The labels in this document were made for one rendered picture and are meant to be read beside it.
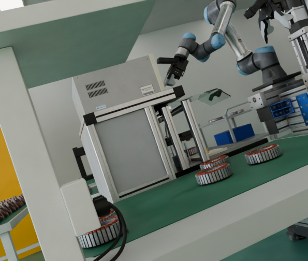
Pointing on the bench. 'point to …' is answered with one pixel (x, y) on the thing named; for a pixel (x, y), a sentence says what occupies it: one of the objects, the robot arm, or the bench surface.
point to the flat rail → (172, 113)
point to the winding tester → (116, 85)
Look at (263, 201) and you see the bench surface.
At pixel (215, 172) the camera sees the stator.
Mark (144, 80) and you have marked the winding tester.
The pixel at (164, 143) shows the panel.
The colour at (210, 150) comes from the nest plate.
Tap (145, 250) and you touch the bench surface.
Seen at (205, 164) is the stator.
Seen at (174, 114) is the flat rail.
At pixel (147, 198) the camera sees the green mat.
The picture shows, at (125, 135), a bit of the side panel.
